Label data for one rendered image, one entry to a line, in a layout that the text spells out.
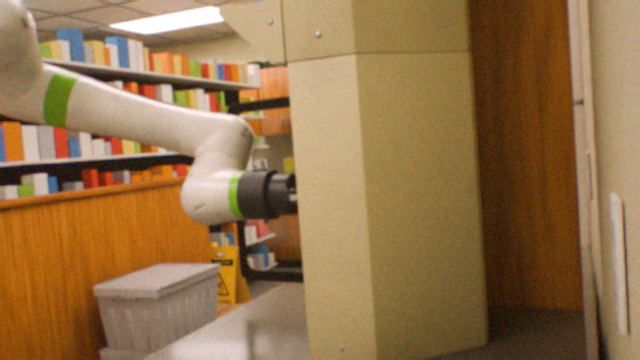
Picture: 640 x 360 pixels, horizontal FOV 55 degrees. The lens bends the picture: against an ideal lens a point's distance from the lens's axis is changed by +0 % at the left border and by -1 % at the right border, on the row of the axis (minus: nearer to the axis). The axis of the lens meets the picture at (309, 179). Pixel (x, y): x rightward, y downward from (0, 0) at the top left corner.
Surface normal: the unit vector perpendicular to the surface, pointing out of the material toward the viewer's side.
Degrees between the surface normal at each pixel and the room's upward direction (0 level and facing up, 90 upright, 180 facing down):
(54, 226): 90
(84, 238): 90
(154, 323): 96
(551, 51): 90
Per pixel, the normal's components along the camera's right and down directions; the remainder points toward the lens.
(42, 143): 0.92, -0.05
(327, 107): -0.39, 0.08
